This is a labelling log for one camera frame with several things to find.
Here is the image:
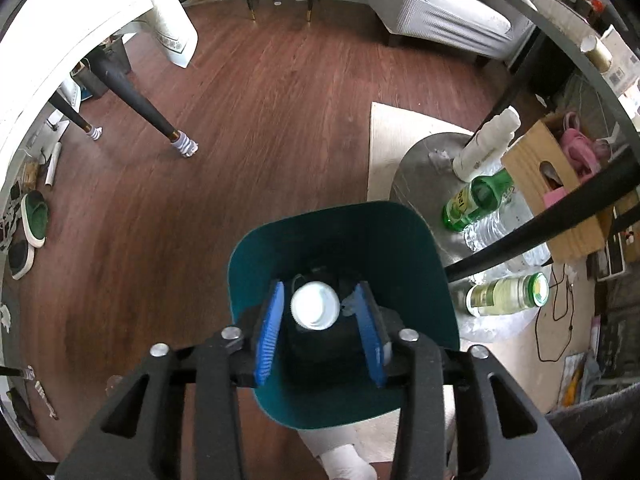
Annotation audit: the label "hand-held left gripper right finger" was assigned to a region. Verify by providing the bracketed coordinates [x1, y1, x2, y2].
[350, 280, 583, 480]

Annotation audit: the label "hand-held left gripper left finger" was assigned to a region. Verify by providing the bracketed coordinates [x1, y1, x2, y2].
[55, 280, 287, 480]

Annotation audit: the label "white jar lid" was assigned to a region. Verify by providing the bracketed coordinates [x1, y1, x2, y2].
[290, 282, 342, 331]

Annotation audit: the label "teal trash bin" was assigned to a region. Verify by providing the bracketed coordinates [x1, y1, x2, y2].
[227, 201, 461, 431]

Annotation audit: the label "person's leg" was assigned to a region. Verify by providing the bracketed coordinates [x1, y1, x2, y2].
[297, 425, 378, 480]

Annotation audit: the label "glass jar green lid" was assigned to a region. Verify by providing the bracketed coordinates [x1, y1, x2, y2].
[465, 272, 551, 317]

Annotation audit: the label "green glass bottle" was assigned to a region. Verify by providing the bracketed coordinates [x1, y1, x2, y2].
[441, 169, 516, 233]

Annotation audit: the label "clear plastic water bottle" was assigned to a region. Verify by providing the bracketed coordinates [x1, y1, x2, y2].
[464, 190, 551, 268]

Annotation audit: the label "round grey marble table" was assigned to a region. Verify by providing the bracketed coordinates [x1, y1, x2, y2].
[390, 0, 640, 346]

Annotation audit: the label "white plastic bottle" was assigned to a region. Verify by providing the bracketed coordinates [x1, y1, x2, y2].
[452, 106, 522, 182]

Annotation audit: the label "grey fabric sofa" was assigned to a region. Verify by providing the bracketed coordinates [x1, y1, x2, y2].
[545, 382, 640, 480]

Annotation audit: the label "brown cardboard box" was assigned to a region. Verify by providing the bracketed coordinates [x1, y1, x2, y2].
[500, 120, 621, 263]

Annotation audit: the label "green white slipper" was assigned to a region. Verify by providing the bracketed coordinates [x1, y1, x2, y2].
[20, 190, 50, 248]
[7, 242, 36, 281]

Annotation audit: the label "white paper roll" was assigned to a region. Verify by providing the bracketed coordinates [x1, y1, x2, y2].
[44, 141, 63, 188]

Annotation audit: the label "black-legged dining table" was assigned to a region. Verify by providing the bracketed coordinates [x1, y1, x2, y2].
[47, 42, 201, 158]

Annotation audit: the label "pink slippers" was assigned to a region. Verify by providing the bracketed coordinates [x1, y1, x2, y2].
[560, 112, 613, 176]

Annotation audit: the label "grey armchair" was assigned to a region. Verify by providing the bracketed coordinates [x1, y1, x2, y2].
[369, 0, 538, 68]

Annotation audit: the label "pale patterned tablecloth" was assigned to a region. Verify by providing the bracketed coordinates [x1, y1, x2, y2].
[0, 0, 198, 201]

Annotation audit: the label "cardboard tube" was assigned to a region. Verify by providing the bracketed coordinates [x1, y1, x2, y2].
[580, 35, 613, 71]

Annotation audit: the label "white card box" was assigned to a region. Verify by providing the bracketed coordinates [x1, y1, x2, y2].
[600, 25, 640, 96]

